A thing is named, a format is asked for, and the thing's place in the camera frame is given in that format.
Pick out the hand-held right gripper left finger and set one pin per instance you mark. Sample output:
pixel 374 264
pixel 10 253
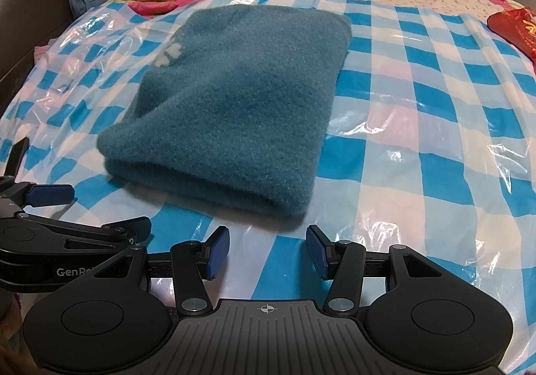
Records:
pixel 217 251

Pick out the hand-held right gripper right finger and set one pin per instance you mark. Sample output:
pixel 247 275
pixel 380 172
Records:
pixel 317 251

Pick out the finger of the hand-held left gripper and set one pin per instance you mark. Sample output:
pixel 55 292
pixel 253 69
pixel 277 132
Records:
pixel 16 159
pixel 52 193

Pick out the teal fuzzy sweater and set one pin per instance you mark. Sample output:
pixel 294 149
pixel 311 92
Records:
pixel 234 107

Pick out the dark wooden headboard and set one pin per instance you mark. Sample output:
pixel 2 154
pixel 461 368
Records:
pixel 33 14

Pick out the blue white checked plastic sheet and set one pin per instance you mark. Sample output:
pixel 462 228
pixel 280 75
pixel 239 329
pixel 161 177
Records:
pixel 418 128

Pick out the red gold packet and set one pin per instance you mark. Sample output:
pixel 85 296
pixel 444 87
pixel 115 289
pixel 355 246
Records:
pixel 517 29

